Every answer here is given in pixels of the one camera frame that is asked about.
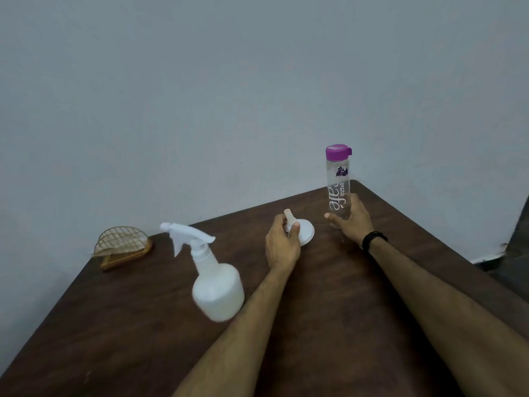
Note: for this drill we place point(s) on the person's right hand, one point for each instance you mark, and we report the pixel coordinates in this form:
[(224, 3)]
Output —
[(357, 225)]

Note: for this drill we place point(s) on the person's left hand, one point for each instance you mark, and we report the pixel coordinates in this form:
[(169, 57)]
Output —
[(281, 248)]

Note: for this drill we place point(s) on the white plastic funnel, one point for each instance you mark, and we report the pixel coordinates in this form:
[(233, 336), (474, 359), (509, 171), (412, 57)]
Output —
[(305, 233)]

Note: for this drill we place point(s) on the clear water bottle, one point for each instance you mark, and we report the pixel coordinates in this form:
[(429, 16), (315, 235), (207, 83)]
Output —
[(338, 190)]

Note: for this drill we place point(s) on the white spray bottle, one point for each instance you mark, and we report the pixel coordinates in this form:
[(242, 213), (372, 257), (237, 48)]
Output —
[(219, 291)]

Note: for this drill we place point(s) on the purple bottle cap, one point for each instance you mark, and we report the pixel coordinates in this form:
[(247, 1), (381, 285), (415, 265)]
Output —
[(337, 152)]

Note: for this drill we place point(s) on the white trigger sprayer head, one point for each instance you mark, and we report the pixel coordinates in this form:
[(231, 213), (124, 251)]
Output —
[(186, 235)]

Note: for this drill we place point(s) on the person's right forearm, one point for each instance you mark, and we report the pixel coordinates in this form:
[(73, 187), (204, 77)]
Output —
[(450, 318)]

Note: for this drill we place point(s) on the person's left forearm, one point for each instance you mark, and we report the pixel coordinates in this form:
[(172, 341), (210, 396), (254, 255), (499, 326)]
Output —
[(235, 339)]

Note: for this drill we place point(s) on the black wristband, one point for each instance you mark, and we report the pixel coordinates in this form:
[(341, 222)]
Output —
[(373, 238)]

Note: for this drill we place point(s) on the dark wooden table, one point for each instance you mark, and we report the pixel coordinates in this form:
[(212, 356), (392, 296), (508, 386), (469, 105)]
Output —
[(124, 326)]

